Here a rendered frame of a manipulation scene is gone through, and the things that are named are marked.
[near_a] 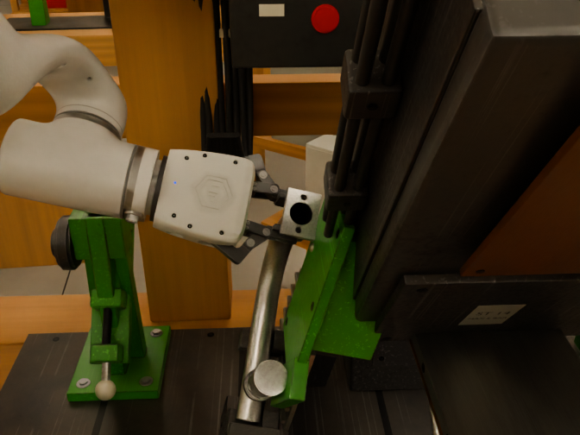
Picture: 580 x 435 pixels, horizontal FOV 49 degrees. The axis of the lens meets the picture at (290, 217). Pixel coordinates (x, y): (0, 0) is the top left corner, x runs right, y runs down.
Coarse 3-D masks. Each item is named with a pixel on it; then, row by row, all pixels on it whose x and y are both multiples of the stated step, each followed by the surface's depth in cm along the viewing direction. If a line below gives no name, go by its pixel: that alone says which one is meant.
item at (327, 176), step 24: (384, 0) 33; (408, 0) 33; (360, 24) 37; (408, 24) 34; (360, 48) 39; (384, 48) 39; (360, 72) 38; (384, 72) 39; (360, 96) 40; (384, 96) 40; (360, 120) 43; (336, 144) 50; (360, 144) 50; (336, 168) 53; (360, 168) 50; (336, 192) 53; (360, 192) 53; (336, 216) 58
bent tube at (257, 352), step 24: (288, 192) 71; (312, 192) 72; (288, 216) 71; (312, 216) 71; (312, 240) 71; (264, 264) 82; (264, 288) 81; (264, 312) 80; (264, 336) 79; (264, 360) 78; (240, 408) 76
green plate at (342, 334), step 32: (320, 224) 70; (352, 224) 60; (320, 256) 66; (352, 256) 62; (320, 288) 63; (352, 288) 64; (288, 320) 76; (320, 320) 64; (352, 320) 66; (288, 352) 72; (352, 352) 68
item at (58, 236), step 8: (64, 216) 86; (56, 224) 84; (64, 224) 84; (56, 232) 83; (64, 232) 83; (56, 240) 83; (64, 240) 83; (56, 248) 83; (64, 248) 83; (72, 248) 85; (56, 256) 84; (64, 256) 83; (72, 256) 85; (64, 264) 84; (72, 264) 85
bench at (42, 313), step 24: (0, 312) 112; (24, 312) 112; (48, 312) 112; (72, 312) 112; (144, 312) 112; (240, 312) 112; (0, 336) 107; (24, 336) 107; (0, 360) 101; (0, 384) 97
